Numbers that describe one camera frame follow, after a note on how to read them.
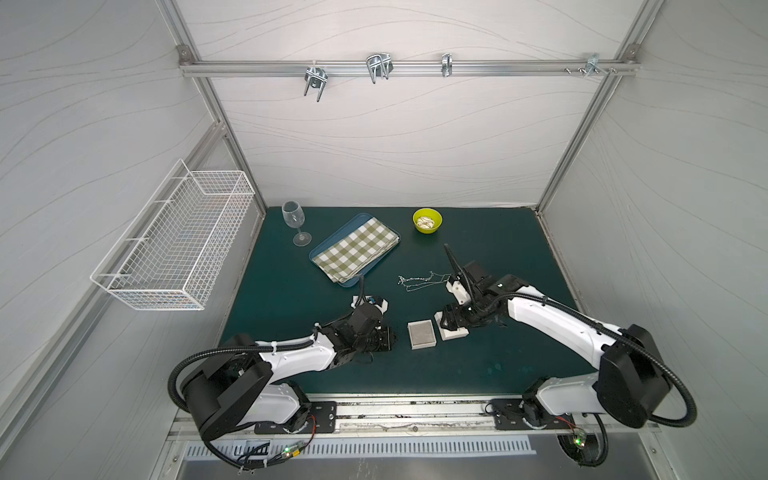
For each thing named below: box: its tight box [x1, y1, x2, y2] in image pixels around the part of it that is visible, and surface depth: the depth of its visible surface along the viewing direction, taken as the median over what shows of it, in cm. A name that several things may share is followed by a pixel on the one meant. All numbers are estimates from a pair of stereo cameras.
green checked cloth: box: [312, 217, 399, 283], surface depth 109 cm
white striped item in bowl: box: [417, 216, 435, 229], surface depth 114 cm
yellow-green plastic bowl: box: [412, 207, 443, 235], surface depth 116 cm
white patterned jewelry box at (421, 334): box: [407, 319, 437, 350], surface depth 88 cm
